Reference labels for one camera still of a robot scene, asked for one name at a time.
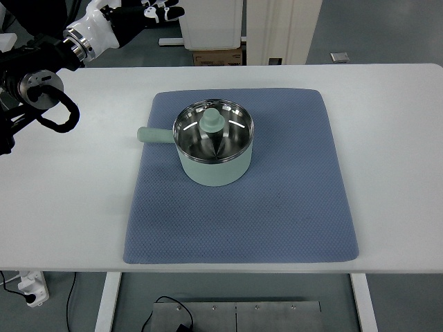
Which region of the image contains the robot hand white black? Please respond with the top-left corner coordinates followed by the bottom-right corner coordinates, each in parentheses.
top-left (67, 0), bottom-right (186, 63)

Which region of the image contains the black plug cable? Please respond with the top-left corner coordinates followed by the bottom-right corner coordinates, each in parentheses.
top-left (0, 271), bottom-right (36, 302)

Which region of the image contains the blue quilted mat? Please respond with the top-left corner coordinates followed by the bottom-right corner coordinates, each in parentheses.
top-left (123, 88), bottom-right (360, 265)

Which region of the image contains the cream pillar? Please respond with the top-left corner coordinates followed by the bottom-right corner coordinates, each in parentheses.
top-left (246, 0), bottom-right (323, 66)

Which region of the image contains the glass lid green knob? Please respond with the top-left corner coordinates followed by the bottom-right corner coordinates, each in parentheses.
top-left (172, 99), bottom-right (255, 163)

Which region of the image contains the white cabinet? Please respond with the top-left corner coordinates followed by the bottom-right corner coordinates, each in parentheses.
top-left (174, 0), bottom-right (243, 50)

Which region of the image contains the grey metal plate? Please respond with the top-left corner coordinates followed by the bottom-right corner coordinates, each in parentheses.
top-left (152, 300), bottom-right (323, 332)

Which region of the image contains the green pot with handle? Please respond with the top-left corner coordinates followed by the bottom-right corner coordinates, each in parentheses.
top-left (137, 99), bottom-right (255, 187)

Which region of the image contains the white side table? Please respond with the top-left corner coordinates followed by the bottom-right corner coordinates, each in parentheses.
top-left (0, 33), bottom-right (18, 53)

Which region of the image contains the thin black floor cable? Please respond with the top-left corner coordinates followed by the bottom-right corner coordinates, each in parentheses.
top-left (66, 272), bottom-right (79, 332)

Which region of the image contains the brown cardboard box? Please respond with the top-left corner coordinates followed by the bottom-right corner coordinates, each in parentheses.
top-left (192, 48), bottom-right (244, 67)

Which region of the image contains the white table leg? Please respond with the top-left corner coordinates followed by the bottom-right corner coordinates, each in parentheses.
top-left (349, 273), bottom-right (379, 332)
top-left (93, 272), bottom-right (123, 332)

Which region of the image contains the black cable with adapter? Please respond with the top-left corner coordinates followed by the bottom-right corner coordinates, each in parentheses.
top-left (140, 295), bottom-right (195, 332)

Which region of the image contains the white power strip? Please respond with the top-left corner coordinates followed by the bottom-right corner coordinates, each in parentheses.
top-left (17, 270), bottom-right (50, 308)

